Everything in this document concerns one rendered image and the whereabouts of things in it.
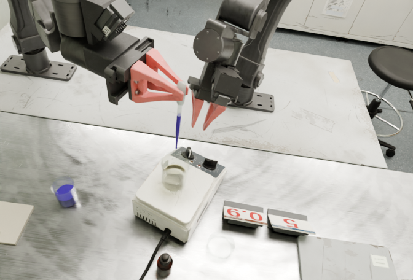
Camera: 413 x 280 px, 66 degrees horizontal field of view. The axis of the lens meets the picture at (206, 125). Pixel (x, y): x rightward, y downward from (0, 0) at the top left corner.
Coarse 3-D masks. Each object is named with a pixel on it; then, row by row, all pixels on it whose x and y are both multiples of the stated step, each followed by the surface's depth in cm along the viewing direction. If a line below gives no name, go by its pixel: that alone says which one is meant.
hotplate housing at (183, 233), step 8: (224, 168) 74; (216, 184) 68; (208, 192) 65; (136, 200) 62; (208, 200) 66; (136, 208) 63; (144, 208) 62; (152, 208) 61; (200, 208) 63; (144, 216) 64; (152, 216) 62; (160, 216) 61; (200, 216) 65; (152, 224) 65; (160, 224) 63; (168, 224) 61; (176, 224) 60; (192, 224) 61; (168, 232) 62; (176, 232) 62; (184, 232) 60; (192, 232) 64; (184, 240) 63
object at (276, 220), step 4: (272, 216) 70; (272, 220) 67; (276, 220) 68; (280, 220) 68; (284, 220) 69; (288, 220) 69; (292, 220) 69; (296, 220) 70; (276, 224) 66; (280, 224) 66; (284, 224) 67; (288, 224) 67; (292, 224) 67; (296, 224) 68; (300, 224) 68; (304, 224) 69; (308, 224) 69; (300, 228) 66; (304, 228) 66; (308, 228) 67
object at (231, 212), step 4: (228, 208) 70; (232, 208) 70; (228, 212) 67; (232, 212) 68; (236, 212) 68; (240, 212) 69; (244, 212) 69; (248, 212) 69; (252, 212) 70; (256, 212) 70; (236, 216) 66; (240, 216) 67; (244, 216) 67; (248, 216) 67; (252, 216) 68; (256, 216) 68; (260, 216) 68; (256, 220) 66; (260, 220) 66; (264, 220) 67
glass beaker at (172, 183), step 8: (168, 152) 60; (176, 152) 60; (184, 152) 60; (160, 160) 58; (168, 160) 61; (176, 160) 62; (184, 160) 61; (184, 168) 62; (168, 176) 58; (176, 176) 58; (184, 176) 59; (168, 184) 60; (176, 184) 60; (184, 184) 62; (176, 192) 62
